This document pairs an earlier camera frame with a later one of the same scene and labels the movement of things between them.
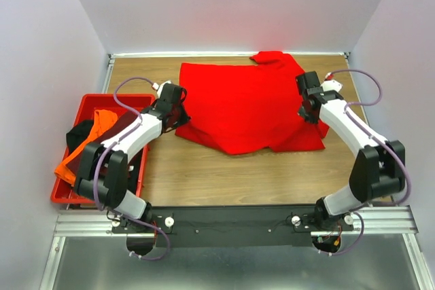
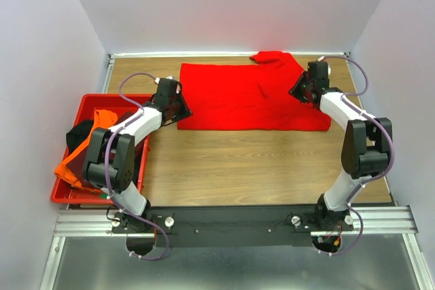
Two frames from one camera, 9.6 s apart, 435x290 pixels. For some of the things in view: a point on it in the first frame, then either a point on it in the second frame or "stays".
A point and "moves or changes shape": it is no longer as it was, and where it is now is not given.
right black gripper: x=308 y=118 to x=293 y=91
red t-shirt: x=240 y=109 moves or changes shape
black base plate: x=230 y=227 stays
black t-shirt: x=78 y=134 stays
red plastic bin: x=141 y=172 stays
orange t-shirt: x=102 y=119 stays
